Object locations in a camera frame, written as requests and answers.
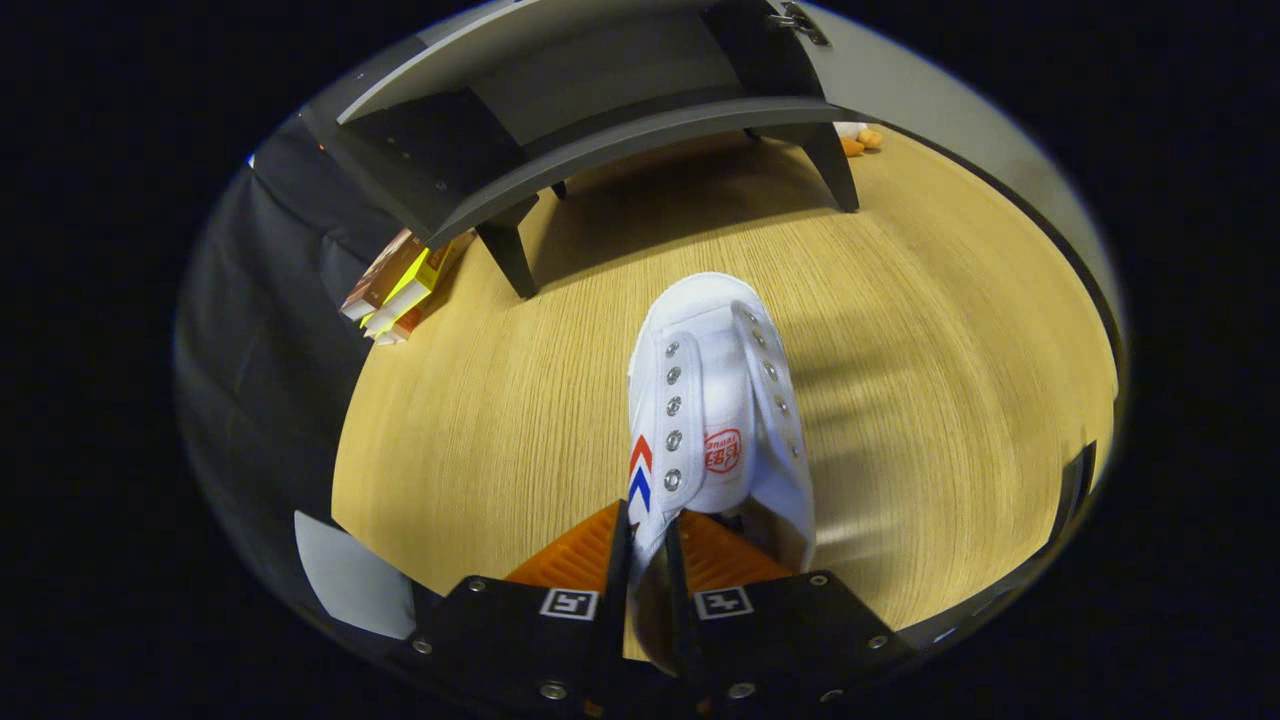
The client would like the orange white book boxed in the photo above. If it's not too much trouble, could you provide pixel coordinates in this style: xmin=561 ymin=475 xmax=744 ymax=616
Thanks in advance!
xmin=375 ymin=235 xmax=476 ymax=346

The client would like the black backdrop cloth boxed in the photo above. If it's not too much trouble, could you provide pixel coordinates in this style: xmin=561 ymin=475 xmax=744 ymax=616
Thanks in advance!
xmin=175 ymin=120 xmax=401 ymax=601

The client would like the dark grey shoe cabinet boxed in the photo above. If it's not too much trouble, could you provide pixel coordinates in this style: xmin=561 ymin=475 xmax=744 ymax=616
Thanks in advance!
xmin=300 ymin=0 xmax=861 ymax=301

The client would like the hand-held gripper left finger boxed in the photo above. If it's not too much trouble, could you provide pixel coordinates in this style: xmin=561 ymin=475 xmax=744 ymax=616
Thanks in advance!
xmin=410 ymin=500 xmax=641 ymax=720

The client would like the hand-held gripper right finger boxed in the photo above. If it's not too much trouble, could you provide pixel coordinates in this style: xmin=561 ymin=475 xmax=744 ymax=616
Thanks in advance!
xmin=665 ymin=510 xmax=916 ymax=716

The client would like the yellow book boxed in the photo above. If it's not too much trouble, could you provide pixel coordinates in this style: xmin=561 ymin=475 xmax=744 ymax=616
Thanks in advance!
xmin=360 ymin=245 xmax=456 ymax=336

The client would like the plush toy with orange feet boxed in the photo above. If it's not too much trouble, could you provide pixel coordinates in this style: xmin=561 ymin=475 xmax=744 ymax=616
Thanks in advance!
xmin=833 ymin=121 xmax=884 ymax=158

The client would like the white canvas shoe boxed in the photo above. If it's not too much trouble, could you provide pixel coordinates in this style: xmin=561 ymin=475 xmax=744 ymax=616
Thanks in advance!
xmin=627 ymin=272 xmax=816 ymax=676

